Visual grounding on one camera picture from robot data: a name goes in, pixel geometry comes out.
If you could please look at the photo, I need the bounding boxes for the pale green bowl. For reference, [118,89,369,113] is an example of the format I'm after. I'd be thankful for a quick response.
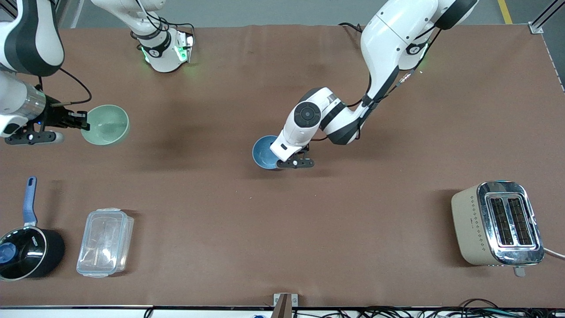
[81,104,130,146]

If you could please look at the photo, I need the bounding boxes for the blue bowl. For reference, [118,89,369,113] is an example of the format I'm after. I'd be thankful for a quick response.
[252,135,287,171]

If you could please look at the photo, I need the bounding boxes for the brown table cover mat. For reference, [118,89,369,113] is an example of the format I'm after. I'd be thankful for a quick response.
[0,24,565,309]

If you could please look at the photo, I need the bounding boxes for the clear plastic lidded container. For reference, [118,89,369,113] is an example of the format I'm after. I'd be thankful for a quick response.
[76,208,134,279]

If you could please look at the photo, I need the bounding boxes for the glass lid blue knob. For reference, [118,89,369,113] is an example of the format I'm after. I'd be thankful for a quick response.
[0,227,47,282]

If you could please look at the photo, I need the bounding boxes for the beige chrome two-slot toaster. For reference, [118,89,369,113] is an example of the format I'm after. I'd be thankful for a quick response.
[451,180,546,278]

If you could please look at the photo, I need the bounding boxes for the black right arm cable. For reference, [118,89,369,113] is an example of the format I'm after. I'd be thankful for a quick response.
[37,66,93,107]

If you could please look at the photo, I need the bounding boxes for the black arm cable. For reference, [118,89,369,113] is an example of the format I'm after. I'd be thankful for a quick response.
[37,66,93,107]
[309,26,442,143]

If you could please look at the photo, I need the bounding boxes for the black saucepan blue handle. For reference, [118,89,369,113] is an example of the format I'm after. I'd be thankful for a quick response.
[0,177,66,282]

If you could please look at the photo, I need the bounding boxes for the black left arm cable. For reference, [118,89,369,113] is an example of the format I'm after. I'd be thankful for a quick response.
[309,26,442,143]

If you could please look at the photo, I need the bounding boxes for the metal base connector bracket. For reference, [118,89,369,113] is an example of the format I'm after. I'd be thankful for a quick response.
[174,33,195,63]

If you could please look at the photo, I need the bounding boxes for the metal table edge bracket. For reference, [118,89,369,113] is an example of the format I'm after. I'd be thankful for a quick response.
[273,293,299,318]

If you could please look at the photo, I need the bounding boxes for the white table edge rail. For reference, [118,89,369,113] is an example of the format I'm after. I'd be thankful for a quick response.
[0,305,275,318]

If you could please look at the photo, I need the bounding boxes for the tangled black floor cables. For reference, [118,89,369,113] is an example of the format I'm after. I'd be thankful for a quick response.
[294,299,565,318]

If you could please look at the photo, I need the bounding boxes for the aluminium frame profile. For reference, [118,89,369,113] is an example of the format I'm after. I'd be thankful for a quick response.
[528,0,565,35]

